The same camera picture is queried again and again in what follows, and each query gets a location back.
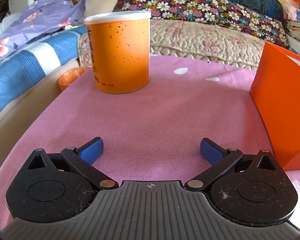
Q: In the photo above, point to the stack of books and papers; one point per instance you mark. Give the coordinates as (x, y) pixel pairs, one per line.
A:
(298, 27)

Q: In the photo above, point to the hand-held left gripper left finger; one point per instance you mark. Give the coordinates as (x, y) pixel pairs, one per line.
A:
(91, 151)

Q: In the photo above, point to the blue white striped blanket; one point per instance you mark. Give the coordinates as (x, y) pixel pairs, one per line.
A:
(20, 67)

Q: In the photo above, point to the dark daisy print cushion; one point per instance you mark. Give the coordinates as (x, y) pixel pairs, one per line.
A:
(252, 22)
(177, 7)

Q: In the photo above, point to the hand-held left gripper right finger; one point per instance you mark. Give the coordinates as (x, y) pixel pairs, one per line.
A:
(210, 152)

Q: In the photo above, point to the orange speckled canister white lid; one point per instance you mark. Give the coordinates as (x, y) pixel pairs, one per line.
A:
(120, 55)

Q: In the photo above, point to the beige quilted sofa cover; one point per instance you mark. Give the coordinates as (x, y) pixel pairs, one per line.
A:
(202, 42)

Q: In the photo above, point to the purple floral blanket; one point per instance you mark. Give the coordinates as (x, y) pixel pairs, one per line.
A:
(40, 17)

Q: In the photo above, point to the beige pillow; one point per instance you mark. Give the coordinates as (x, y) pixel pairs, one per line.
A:
(102, 3)

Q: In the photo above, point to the orange cardboard box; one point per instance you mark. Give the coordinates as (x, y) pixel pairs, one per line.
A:
(285, 110)

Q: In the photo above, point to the pink flower print tablecloth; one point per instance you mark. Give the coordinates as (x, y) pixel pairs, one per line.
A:
(150, 120)

